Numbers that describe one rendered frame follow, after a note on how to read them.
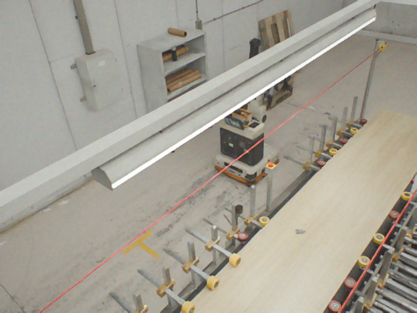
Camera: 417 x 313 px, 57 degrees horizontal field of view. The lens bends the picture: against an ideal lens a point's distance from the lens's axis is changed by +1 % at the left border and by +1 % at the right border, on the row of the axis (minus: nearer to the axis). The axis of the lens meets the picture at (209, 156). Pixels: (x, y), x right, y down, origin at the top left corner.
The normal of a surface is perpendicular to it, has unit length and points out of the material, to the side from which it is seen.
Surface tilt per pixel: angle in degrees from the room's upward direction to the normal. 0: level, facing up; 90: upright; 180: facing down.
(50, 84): 90
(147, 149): 61
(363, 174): 0
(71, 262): 0
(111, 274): 0
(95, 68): 90
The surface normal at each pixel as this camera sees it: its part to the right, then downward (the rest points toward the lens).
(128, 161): 0.63, -0.10
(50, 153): 0.76, 0.34
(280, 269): -0.05, -0.81
